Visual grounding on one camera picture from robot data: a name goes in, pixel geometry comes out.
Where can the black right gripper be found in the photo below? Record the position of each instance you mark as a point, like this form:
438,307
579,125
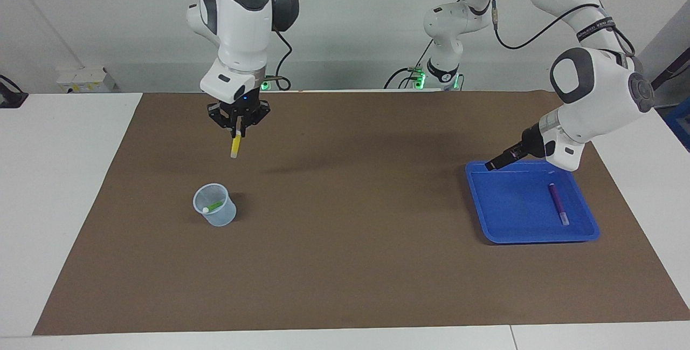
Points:
242,109

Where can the blue crate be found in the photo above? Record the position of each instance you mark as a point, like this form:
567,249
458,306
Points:
680,123

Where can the black desk object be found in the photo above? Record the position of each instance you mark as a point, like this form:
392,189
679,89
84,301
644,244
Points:
11,96

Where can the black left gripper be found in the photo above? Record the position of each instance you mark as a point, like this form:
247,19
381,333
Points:
538,142

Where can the yellow marker pen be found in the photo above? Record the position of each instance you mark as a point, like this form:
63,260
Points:
235,146

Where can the brown paper table mat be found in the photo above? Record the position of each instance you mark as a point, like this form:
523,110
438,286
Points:
350,231

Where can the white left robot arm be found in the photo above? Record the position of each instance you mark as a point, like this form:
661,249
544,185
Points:
598,102

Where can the purple marker pen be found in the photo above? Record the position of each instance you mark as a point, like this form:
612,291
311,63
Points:
558,204

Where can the translucent plastic cup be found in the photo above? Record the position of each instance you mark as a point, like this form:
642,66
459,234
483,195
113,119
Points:
221,219

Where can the blue plastic tray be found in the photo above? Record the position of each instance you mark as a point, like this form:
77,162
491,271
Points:
517,210

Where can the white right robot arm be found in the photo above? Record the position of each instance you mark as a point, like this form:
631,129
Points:
237,32

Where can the white wall socket box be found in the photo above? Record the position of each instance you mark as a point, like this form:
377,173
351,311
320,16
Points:
86,77

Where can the green marker pen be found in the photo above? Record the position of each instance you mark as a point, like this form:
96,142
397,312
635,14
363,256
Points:
215,205

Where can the black pole stand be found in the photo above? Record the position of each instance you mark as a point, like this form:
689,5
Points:
674,69

